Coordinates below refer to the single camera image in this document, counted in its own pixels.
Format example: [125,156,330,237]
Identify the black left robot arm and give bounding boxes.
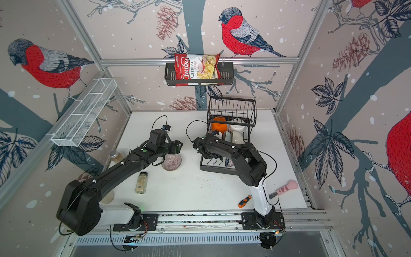
[56,129,183,236]

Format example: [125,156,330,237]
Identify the orange handled screwdriver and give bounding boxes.
[238,195,252,208]

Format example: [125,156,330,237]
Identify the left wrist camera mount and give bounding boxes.
[161,124,171,132]

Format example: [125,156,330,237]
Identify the maroon striped bowl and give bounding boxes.
[162,154,182,171]

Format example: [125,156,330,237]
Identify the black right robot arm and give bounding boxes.
[193,134,275,218]

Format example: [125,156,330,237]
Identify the small beige bottle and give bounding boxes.
[135,172,148,194]

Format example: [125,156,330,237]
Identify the orange plastic bowl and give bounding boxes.
[211,116,228,134]

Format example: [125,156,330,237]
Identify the glass jar with amber contents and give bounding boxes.
[110,150,124,164]

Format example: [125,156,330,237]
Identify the black wall basket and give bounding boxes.
[164,62,234,86]

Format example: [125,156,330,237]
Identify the red cassava chips bag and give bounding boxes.
[174,54,221,80]

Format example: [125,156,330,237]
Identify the white plastic bowl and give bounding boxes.
[229,119,246,133]

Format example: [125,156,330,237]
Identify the white wire wall shelf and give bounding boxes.
[51,78,117,147]

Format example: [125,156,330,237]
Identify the blue triangle pattern bowl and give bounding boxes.
[224,158,234,168]

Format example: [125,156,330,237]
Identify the light green glazed bowl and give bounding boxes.
[224,131,232,143]

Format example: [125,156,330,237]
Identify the patterned ceramic bowl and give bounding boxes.
[216,131,225,140]

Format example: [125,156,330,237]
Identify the cream ceramic bowl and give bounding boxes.
[232,131,245,145]

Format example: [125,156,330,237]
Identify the pink handled brush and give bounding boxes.
[269,180,299,199]

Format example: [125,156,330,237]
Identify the black wire dish rack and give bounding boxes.
[200,96,257,175]

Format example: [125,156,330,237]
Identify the aluminium frame corner post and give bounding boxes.
[57,0,132,115]

